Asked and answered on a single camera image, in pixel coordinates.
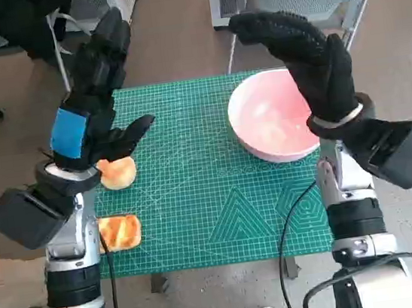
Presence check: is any grey table leg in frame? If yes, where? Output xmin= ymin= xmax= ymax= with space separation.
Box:
xmin=149 ymin=272 xmax=170 ymax=294
xmin=283 ymin=255 xmax=299 ymax=279

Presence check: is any rectangular toast bread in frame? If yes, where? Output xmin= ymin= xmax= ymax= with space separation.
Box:
xmin=95 ymin=212 xmax=145 ymax=255

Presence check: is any round bread bun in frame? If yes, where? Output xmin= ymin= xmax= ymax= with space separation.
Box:
xmin=94 ymin=154 xmax=140 ymax=193

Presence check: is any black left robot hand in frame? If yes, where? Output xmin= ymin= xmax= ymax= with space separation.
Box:
xmin=32 ymin=3 xmax=162 ymax=178

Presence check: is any black jacket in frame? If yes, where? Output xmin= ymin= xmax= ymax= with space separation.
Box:
xmin=0 ymin=0 xmax=80 ymax=66

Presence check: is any pink bowl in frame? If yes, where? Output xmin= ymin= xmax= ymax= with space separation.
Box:
xmin=222 ymin=64 xmax=323 ymax=169

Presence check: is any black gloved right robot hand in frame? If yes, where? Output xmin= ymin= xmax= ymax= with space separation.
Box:
xmin=227 ymin=0 xmax=363 ymax=137

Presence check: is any green cutting mat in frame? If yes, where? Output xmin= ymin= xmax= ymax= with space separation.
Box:
xmin=75 ymin=63 xmax=336 ymax=282

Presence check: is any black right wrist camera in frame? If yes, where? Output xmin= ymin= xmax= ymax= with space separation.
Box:
xmin=349 ymin=113 xmax=412 ymax=195

